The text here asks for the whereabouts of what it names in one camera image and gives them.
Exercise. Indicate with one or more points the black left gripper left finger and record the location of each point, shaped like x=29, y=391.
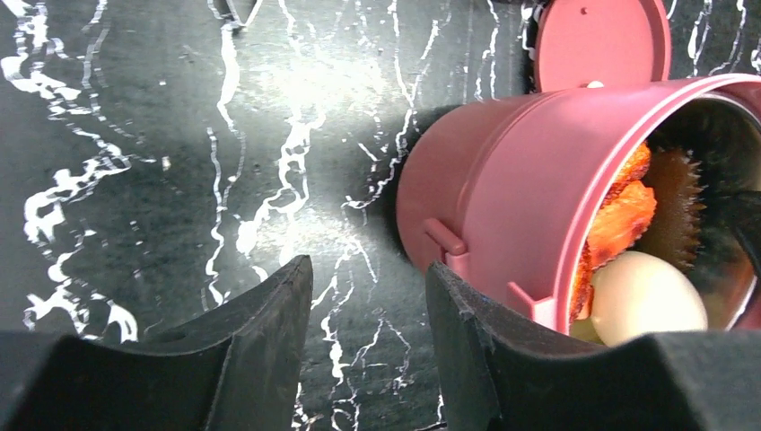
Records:
x=236, y=367

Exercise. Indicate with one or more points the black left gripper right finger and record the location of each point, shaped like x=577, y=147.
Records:
x=501, y=371

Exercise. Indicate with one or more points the white boiled egg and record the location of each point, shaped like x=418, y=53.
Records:
x=637, y=294

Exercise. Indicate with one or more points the red steel lunch bowl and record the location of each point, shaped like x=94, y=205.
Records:
x=504, y=191

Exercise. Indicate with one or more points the orange fried food piece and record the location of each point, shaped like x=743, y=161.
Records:
x=621, y=222

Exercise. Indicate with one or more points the orange shrimp piece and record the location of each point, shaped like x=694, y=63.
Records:
x=633, y=169

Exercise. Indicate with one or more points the dark red round lid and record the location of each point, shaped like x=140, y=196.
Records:
x=612, y=42

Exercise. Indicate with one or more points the metal serving tongs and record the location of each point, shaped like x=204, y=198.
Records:
x=244, y=12

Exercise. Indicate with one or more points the black sea cucumber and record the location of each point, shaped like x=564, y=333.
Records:
x=673, y=234

